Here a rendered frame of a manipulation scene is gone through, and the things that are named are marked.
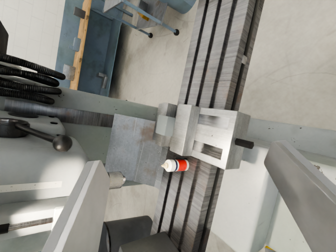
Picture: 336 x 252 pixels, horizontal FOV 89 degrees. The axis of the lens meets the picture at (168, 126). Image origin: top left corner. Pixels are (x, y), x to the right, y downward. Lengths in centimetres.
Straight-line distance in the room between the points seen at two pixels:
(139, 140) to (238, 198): 50
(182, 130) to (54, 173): 32
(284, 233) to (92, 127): 82
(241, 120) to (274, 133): 83
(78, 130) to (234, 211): 68
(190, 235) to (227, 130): 39
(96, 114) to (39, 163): 50
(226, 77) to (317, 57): 104
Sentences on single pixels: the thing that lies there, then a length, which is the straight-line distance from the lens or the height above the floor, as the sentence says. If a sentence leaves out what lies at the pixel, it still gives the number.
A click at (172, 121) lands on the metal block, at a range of 53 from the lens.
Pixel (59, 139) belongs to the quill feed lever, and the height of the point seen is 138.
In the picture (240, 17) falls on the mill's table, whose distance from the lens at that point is 65.
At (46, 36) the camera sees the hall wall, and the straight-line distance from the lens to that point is 475.
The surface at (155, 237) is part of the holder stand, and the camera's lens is 76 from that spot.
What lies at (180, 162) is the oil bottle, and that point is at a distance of 61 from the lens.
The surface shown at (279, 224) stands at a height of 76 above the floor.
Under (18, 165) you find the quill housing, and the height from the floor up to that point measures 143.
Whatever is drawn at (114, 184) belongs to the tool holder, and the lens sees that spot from 50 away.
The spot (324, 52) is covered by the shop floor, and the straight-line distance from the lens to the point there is 157.
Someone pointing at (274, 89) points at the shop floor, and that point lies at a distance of 158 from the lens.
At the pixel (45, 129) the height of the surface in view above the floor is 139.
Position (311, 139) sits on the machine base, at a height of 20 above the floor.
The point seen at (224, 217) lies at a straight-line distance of 68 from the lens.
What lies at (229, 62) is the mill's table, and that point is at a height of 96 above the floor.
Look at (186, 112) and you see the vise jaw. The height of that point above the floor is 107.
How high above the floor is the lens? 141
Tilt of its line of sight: 38 degrees down
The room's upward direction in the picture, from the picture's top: 82 degrees counter-clockwise
